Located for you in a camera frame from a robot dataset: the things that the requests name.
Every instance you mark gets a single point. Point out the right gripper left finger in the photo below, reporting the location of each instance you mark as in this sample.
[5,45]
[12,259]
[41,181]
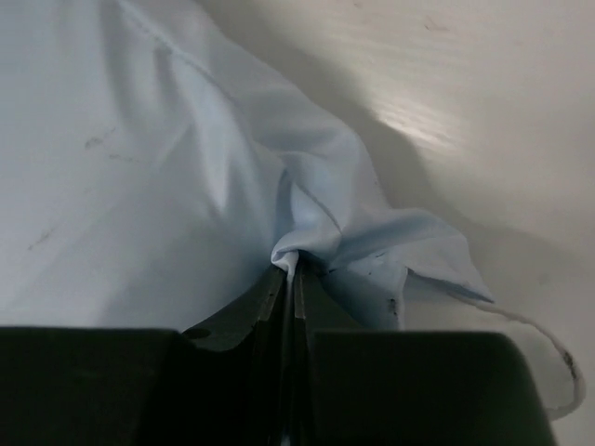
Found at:
[228,328]

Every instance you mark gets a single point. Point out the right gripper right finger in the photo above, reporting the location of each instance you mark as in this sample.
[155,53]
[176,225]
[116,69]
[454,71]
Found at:
[314,308]

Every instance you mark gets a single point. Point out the light blue pillowcase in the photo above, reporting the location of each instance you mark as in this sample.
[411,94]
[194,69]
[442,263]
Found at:
[152,169]

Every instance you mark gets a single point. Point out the white pillow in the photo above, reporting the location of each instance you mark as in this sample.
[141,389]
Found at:
[559,380]

